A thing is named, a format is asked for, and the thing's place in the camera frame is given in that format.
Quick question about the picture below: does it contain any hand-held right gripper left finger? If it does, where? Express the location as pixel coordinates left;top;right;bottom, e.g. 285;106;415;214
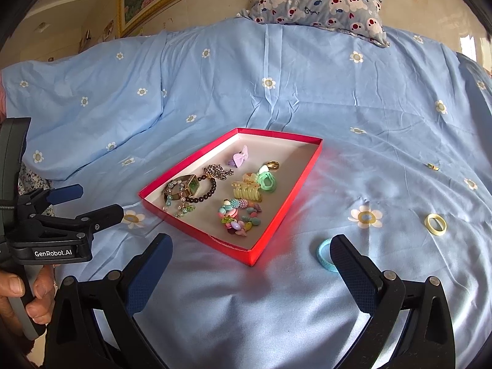
45;234;173;369

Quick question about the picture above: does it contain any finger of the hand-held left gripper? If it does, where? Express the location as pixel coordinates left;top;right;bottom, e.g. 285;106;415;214
19;204;124;239
21;184;84;214

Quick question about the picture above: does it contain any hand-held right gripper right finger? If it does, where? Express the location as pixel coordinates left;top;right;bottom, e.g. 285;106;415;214
330;234;456;369

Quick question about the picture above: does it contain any light blue bangle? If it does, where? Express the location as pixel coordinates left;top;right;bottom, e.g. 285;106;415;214
316;238;341;273

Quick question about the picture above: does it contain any red cardboard box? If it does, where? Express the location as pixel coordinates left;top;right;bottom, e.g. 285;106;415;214
138;128;323;268

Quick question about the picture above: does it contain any black bead bracelet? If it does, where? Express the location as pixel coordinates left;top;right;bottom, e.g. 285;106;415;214
184;175;218;204

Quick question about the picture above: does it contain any person's left hand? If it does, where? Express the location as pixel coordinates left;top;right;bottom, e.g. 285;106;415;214
0;265;57;339

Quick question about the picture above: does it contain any floral cloth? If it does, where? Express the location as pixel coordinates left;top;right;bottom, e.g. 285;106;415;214
17;161;52;216

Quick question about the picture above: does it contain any gold watch green face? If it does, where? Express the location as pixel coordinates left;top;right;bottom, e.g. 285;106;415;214
161;175;202;206

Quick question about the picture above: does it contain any yellow hair claw clip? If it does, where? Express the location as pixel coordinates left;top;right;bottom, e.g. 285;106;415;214
231;172;264;202

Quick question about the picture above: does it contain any blue flowered bedsheet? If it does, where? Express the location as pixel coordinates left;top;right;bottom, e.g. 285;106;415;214
0;17;492;369

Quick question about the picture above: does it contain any printed pillow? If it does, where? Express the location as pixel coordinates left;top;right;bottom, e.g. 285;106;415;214
236;0;389;49

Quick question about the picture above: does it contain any crystal bead bracelet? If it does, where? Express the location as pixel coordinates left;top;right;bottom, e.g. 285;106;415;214
163;179;196;218

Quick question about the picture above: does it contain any pale yellow ring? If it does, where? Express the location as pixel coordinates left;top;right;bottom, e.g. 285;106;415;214
425;213;447;236

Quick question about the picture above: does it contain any colourful candy bead bracelet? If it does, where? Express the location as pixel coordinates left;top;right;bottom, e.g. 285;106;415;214
217;207;264;235

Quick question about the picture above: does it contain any metal chain bracelet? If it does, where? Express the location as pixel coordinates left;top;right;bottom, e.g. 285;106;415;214
202;165;235;181

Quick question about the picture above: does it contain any green hair tie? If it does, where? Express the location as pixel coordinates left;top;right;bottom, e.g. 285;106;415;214
256;165;278;193

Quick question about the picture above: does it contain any purple hair tie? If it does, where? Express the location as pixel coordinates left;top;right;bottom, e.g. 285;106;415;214
228;145;250;169

